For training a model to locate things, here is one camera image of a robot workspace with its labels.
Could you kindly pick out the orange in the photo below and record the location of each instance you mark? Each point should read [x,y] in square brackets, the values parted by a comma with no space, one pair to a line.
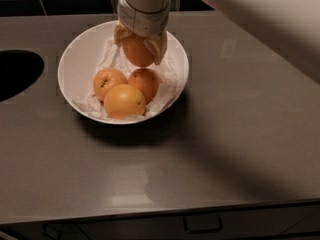
[124,100]
[147,81]
[136,52]
[105,80]

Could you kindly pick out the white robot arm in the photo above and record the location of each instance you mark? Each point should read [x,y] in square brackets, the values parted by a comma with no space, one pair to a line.
[291,28]

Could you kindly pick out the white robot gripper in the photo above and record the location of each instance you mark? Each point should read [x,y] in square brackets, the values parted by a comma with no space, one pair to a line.
[142,21]

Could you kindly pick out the black drawer handle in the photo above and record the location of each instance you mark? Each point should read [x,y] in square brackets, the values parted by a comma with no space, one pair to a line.
[52,231]
[202,223]

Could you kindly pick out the white ceramic bowl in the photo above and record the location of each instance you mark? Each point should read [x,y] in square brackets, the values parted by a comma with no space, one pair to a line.
[94,50]

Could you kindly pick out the white paper napkin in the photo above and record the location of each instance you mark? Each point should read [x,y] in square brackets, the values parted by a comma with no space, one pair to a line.
[78,82]

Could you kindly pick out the black left drawer handle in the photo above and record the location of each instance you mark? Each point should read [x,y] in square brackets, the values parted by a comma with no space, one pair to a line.
[52,231]

